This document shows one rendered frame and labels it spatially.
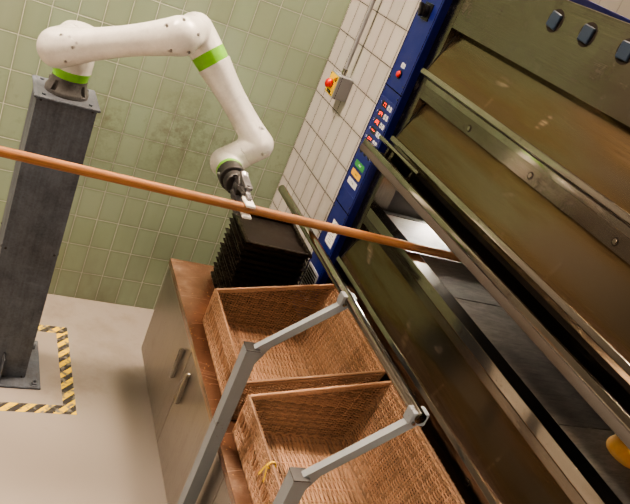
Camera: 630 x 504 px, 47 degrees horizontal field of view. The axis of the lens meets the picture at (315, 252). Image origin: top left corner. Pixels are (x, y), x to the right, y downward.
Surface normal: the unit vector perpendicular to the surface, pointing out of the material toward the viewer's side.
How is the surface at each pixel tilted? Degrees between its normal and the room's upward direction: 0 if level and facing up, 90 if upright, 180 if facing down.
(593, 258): 70
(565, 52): 90
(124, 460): 0
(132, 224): 90
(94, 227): 90
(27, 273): 90
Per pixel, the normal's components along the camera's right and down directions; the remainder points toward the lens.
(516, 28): -0.88, -0.18
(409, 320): -0.70, -0.46
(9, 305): 0.33, 0.51
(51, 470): 0.37, -0.85
